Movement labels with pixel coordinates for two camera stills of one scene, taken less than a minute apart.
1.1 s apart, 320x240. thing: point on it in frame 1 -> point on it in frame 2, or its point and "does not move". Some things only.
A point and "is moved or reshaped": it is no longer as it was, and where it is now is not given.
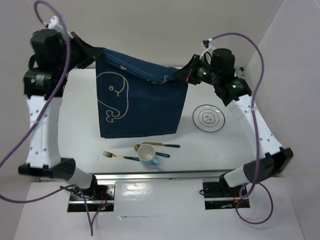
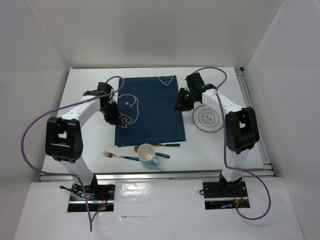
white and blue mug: [146, 152] does not move
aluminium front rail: [159, 177] does not move
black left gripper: [89, 53] -> [113, 119]
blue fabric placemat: [136, 98] is moved or reshaped
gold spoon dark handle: [162, 154] does not move
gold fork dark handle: [113, 156] does not move
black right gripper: [187, 73] -> [181, 104]
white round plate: [209, 117] does not move
